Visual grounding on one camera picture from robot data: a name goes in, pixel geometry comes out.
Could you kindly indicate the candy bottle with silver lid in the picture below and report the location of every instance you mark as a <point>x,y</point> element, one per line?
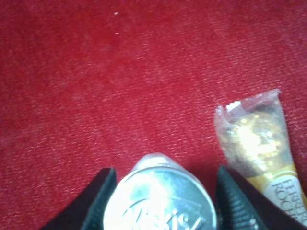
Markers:
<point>159,194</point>

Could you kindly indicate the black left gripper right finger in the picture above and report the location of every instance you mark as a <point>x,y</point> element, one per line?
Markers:
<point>240,206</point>

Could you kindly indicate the red tablecloth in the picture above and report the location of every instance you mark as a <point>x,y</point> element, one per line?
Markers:
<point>89,84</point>

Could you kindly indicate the gold chocolate pack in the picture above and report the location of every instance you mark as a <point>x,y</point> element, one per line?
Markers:
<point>254,138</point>

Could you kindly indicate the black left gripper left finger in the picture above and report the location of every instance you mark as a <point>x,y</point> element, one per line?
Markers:
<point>87,210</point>

